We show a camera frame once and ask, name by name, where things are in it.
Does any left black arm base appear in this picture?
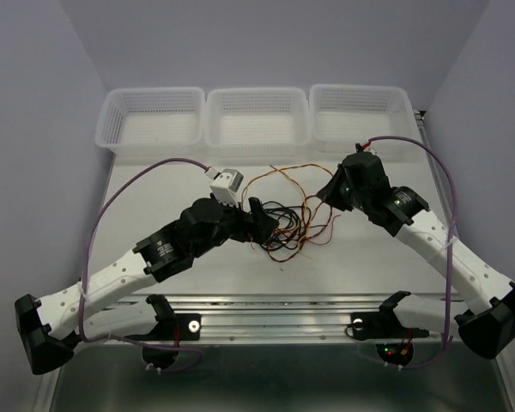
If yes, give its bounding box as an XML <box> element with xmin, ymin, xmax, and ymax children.
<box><xmin>127</xmin><ymin>313</ymin><xmax>203</xmax><ymax>373</ymax></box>

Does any aluminium front rail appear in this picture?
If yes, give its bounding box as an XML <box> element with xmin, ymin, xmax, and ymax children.
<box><xmin>51</xmin><ymin>293</ymin><xmax>477</xmax><ymax>347</ymax></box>

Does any middle white plastic basket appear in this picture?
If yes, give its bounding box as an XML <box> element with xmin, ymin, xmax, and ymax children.
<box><xmin>203</xmin><ymin>87</ymin><xmax>311</xmax><ymax>159</ymax></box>

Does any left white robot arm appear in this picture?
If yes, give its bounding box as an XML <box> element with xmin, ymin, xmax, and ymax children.
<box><xmin>15</xmin><ymin>197</ymin><xmax>278</xmax><ymax>375</ymax></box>

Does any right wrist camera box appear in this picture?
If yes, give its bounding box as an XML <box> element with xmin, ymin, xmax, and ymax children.
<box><xmin>355</xmin><ymin>142</ymin><xmax>378</xmax><ymax>155</ymax></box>

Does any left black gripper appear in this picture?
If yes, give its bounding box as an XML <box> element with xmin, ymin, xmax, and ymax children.
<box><xmin>192</xmin><ymin>191</ymin><xmax>278</xmax><ymax>258</ymax></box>

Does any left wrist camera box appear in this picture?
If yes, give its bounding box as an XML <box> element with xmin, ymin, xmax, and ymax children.
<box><xmin>210</xmin><ymin>168</ymin><xmax>244</xmax><ymax>207</ymax></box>

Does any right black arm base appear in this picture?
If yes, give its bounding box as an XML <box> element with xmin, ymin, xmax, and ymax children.
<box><xmin>345</xmin><ymin>312</ymin><xmax>430</xmax><ymax>370</ymax></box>

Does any left white plastic basket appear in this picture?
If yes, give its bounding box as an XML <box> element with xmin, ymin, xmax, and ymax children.
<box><xmin>94</xmin><ymin>87</ymin><xmax>205</xmax><ymax>158</ymax></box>

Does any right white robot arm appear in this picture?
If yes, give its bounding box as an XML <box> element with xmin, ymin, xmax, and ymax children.
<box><xmin>318</xmin><ymin>151</ymin><xmax>515</xmax><ymax>360</ymax></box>

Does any yellow wire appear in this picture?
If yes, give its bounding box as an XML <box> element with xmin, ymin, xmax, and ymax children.
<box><xmin>239</xmin><ymin>165</ymin><xmax>334</xmax><ymax>254</ymax></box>

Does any white plastic basket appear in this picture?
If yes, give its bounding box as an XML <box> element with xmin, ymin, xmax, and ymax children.
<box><xmin>94</xmin><ymin>87</ymin><xmax>205</xmax><ymax>158</ymax></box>
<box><xmin>308</xmin><ymin>84</ymin><xmax>419</xmax><ymax>153</ymax></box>
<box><xmin>203</xmin><ymin>87</ymin><xmax>311</xmax><ymax>159</ymax></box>

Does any right white plastic basket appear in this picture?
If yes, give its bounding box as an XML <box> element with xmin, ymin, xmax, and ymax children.
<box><xmin>308</xmin><ymin>84</ymin><xmax>419</xmax><ymax>153</ymax></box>

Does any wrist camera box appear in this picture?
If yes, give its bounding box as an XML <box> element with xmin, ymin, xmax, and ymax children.
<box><xmin>210</xmin><ymin>168</ymin><xmax>244</xmax><ymax>207</ymax></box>
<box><xmin>355</xmin><ymin>142</ymin><xmax>378</xmax><ymax>155</ymax></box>

